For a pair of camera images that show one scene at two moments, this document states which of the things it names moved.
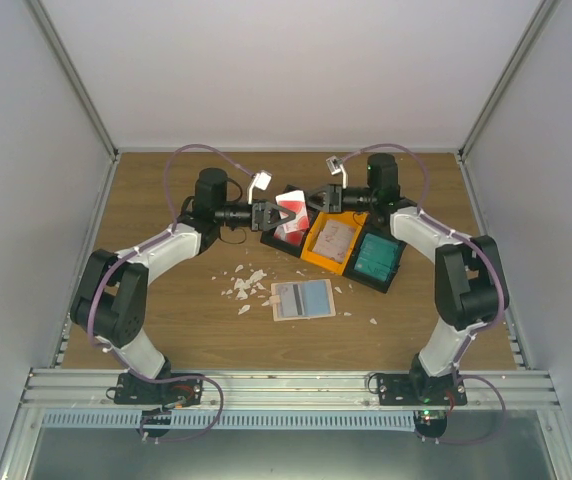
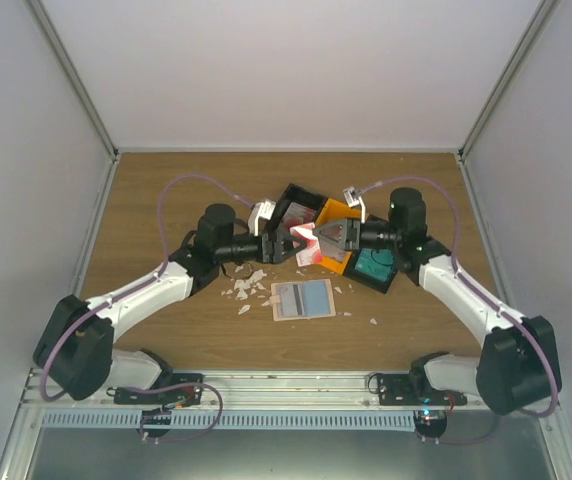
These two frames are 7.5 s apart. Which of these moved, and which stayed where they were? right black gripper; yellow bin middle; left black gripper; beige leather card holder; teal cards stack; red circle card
Moved: right black gripper; red circle card; left black gripper
Stayed: yellow bin middle; beige leather card holder; teal cards stack
